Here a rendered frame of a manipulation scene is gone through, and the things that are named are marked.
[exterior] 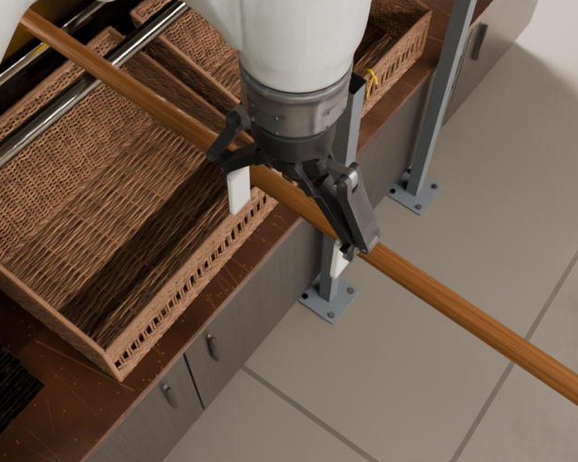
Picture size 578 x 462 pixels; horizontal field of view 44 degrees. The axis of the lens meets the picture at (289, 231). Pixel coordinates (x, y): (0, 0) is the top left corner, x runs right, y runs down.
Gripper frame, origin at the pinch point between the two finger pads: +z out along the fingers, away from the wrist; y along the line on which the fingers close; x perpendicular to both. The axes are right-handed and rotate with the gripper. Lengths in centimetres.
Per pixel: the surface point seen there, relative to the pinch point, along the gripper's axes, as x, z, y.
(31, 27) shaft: 11, 9, -56
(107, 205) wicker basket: 18, 71, -63
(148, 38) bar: 22, 13, -43
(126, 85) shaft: 10.9, 9.3, -36.3
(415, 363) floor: 53, 128, 10
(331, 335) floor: 46, 128, -15
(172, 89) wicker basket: 42, 51, -61
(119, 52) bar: 17.1, 12.1, -44.0
